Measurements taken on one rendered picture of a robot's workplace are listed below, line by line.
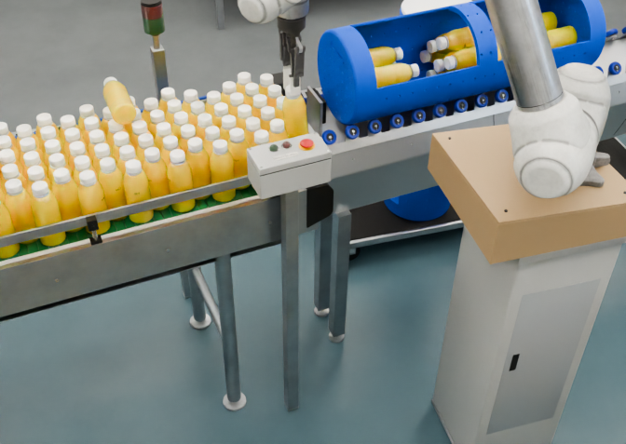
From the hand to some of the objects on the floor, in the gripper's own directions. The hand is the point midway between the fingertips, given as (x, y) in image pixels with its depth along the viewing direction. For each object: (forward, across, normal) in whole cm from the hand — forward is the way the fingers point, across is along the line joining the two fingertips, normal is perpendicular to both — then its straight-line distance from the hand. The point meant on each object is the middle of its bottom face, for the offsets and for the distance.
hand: (292, 81), depth 219 cm
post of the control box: (+118, -19, +9) cm, 120 cm away
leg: (+118, +17, -19) cm, 120 cm away
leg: (+118, +3, -19) cm, 119 cm away
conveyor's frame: (+118, +10, +74) cm, 140 cm away
